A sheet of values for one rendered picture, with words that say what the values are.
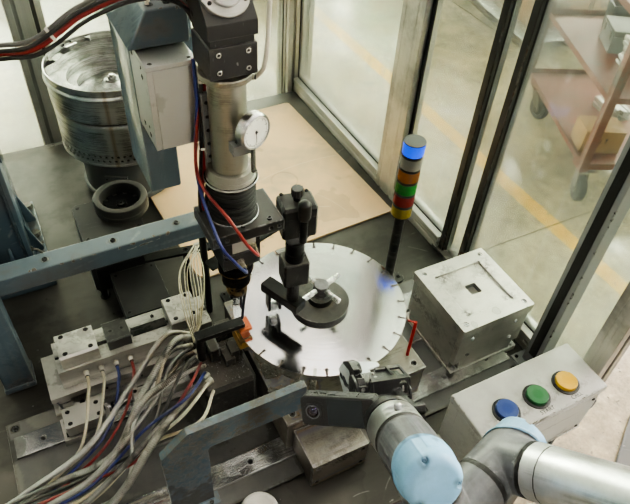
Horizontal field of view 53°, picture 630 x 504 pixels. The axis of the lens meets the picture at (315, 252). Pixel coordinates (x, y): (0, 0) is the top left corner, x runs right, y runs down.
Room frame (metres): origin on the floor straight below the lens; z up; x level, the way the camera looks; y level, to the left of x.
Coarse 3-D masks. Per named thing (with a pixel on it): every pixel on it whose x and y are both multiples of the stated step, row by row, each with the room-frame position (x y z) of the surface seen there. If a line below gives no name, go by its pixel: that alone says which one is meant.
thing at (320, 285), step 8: (312, 280) 0.79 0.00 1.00; (320, 280) 0.79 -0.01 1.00; (328, 280) 0.80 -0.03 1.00; (320, 288) 0.77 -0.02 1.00; (328, 288) 0.78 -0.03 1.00; (304, 296) 0.75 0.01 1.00; (312, 296) 0.76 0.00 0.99; (320, 296) 0.77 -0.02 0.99; (328, 296) 0.76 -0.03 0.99; (336, 296) 0.76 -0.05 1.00
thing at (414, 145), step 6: (408, 138) 1.04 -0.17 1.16; (414, 138) 1.05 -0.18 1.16; (420, 138) 1.05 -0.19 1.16; (408, 144) 1.02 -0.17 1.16; (414, 144) 1.03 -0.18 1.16; (420, 144) 1.03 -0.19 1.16; (402, 150) 1.04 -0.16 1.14; (408, 150) 1.02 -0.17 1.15; (414, 150) 1.02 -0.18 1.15; (420, 150) 1.02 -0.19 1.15; (408, 156) 1.02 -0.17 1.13; (414, 156) 1.02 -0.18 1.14; (420, 156) 1.02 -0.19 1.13
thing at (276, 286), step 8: (272, 280) 0.76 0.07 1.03; (264, 288) 0.75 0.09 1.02; (272, 288) 0.74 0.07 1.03; (280, 288) 0.74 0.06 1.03; (288, 288) 0.72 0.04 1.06; (296, 288) 0.71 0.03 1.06; (272, 296) 0.73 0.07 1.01; (280, 296) 0.72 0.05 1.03; (288, 296) 0.72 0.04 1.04; (296, 296) 0.72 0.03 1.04; (280, 304) 0.74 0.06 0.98; (288, 304) 0.71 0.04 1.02; (296, 304) 0.71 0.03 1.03; (304, 304) 0.72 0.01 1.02; (296, 312) 0.70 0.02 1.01
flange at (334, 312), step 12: (300, 288) 0.81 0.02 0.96; (312, 288) 0.80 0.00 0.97; (336, 288) 0.81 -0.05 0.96; (312, 300) 0.77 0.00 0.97; (324, 300) 0.77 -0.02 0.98; (348, 300) 0.79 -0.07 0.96; (300, 312) 0.75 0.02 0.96; (312, 312) 0.75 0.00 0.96; (324, 312) 0.75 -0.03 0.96; (336, 312) 0.75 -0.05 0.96; (312, 324) 0.73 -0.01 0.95; (324, 324) 0.73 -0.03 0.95
